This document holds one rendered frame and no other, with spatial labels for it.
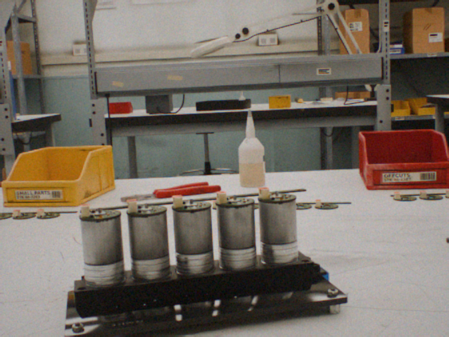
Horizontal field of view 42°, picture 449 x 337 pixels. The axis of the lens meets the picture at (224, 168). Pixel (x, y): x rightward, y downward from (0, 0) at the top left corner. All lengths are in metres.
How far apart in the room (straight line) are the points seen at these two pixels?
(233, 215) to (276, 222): 0.03
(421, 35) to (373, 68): 1.87
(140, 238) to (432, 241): 0.26
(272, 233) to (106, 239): 0.10
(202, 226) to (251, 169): 0.41
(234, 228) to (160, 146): 4.53
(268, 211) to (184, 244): 0.06
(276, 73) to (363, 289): 2.32
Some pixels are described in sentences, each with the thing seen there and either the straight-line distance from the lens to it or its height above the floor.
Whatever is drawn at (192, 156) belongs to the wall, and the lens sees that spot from 4.87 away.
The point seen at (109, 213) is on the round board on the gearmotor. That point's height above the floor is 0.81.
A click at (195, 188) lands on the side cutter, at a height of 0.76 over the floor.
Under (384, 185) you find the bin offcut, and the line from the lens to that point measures 0.73.
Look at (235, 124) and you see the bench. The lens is 2.76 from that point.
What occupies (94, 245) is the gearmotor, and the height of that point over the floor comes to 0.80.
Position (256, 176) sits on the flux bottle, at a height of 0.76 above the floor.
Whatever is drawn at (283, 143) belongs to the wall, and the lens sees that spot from 4.84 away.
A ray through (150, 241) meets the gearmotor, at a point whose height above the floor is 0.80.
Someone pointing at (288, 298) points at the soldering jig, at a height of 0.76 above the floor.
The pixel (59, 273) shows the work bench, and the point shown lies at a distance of 0.47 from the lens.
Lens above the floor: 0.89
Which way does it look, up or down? 8 degrees down
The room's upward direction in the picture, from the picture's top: 3 degrees counter-clockwise
